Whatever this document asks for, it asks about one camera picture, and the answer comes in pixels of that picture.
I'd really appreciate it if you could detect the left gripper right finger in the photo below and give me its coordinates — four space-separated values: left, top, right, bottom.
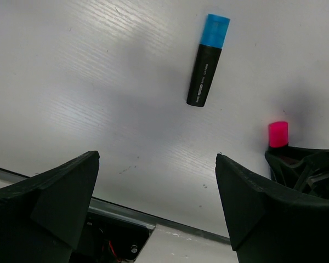
215 155 329 262

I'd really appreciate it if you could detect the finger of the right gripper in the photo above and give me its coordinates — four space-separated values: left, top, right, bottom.
265 145 329 196

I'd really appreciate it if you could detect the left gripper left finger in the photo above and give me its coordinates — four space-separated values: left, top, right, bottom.
0 151 100 262

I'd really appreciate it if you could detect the pink cap black highlighter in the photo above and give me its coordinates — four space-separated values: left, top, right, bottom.
268 121 289 148

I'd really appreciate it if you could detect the blue cap black highlighter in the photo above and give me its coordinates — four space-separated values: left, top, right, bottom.
186 14 230 107

